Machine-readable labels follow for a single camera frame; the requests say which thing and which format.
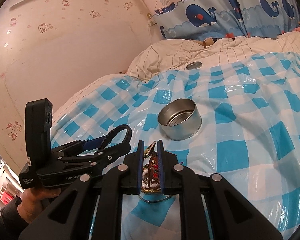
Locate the white striped duvet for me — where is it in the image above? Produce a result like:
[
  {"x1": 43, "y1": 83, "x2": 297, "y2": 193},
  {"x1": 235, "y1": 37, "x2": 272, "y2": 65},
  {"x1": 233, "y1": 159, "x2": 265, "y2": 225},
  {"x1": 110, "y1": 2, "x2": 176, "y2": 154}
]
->
[{"x1": 52, "y1": 31, "x2": 300, "y2": 120}]

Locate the person's left hand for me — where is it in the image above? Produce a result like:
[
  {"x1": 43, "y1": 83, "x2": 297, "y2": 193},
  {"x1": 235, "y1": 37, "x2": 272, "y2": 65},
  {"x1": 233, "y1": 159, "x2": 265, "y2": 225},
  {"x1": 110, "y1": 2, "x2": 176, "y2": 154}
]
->
[{"x1": 17, "y1": 187, "x2": 61, "y2": 224}]

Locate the round silver metal tin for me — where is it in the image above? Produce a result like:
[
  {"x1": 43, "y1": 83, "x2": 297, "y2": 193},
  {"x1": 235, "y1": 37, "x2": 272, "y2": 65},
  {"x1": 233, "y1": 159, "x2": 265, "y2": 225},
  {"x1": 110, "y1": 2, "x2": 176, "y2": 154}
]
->
[{"x1": 158, "y1": 98, "x2": 202, "y2": 141}]

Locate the blue whale print curtain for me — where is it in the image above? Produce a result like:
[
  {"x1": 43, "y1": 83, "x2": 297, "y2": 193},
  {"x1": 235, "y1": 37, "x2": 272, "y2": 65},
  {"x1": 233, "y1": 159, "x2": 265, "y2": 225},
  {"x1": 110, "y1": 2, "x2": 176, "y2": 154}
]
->
[{"x1": 142, "y1": 0, "x2": 300, "y2": 40}]

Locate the blue checkered plastic sheet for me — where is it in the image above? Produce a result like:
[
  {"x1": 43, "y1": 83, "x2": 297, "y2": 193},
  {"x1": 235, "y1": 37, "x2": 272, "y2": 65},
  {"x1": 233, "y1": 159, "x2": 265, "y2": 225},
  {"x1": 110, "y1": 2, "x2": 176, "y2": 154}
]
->
[{"x1": 51, "y1": 52, "x2": 300, "y2": 239}]

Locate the black camera box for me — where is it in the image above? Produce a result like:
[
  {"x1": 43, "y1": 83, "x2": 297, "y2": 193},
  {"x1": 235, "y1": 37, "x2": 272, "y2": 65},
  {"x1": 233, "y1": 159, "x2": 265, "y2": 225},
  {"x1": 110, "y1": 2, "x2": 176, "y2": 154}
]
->
[{"x1": 25, "y1": 98, "x2": 52, "y2": 169}]

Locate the silver tin lid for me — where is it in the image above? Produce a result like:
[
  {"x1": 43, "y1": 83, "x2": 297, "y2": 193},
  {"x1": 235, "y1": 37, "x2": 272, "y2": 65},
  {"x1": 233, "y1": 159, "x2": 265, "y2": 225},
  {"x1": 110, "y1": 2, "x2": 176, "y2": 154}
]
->
[{"x1": 186, "y1": 61, "x2": 202, "y2": 70}]

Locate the white charging cable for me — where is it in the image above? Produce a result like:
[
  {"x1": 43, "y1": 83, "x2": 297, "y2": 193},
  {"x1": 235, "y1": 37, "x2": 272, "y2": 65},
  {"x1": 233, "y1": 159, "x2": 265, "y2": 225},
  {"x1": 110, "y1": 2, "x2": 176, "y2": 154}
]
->
[{"x1": 147, "y1": 12, "x2": 163, "y2": 73}]

